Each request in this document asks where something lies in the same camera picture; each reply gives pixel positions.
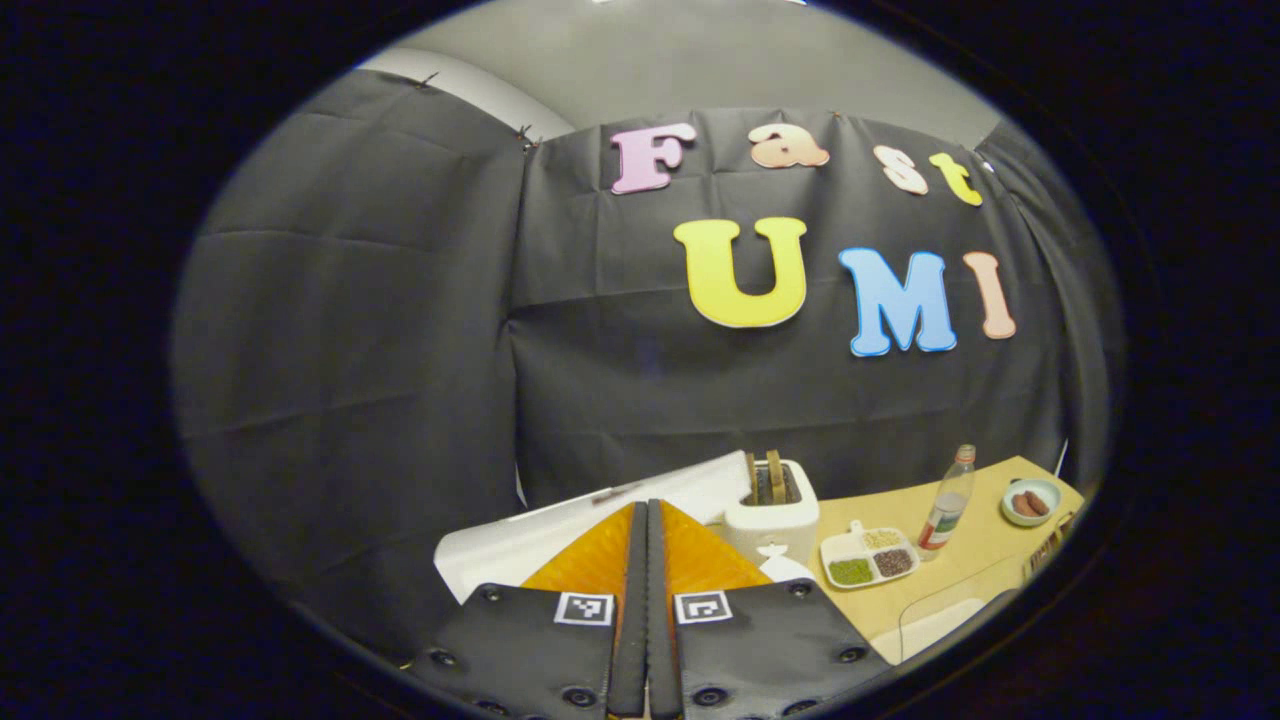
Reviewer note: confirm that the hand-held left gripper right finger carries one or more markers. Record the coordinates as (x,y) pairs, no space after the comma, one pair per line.
(662,620)

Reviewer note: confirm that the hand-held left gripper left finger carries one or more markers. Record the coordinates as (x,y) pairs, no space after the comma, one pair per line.
(630,620)

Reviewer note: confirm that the white rice cooker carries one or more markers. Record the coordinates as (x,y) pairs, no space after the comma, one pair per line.
(520,545)

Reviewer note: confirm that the glass chopstick holder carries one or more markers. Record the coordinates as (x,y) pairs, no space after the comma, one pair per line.
(1050,548)

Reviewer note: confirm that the white toaster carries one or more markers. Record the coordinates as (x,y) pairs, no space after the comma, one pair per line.
(770,525)

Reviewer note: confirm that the brown bread slice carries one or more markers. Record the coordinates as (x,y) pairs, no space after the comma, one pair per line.
(752,475)
(776,475)

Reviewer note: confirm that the white divided dish with beans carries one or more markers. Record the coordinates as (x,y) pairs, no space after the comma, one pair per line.
(868,558)

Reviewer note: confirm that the clear plastic bottle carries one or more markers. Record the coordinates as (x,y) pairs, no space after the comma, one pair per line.
(945,510)

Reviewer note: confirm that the pale green plate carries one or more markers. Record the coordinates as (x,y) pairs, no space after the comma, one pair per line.
(1015,515)

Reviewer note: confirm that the brown meat slice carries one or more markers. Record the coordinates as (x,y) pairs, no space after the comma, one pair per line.
(1022,506)
(1040,501)

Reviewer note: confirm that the black backdrop cloth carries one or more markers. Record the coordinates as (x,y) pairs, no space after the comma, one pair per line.
(350,350)

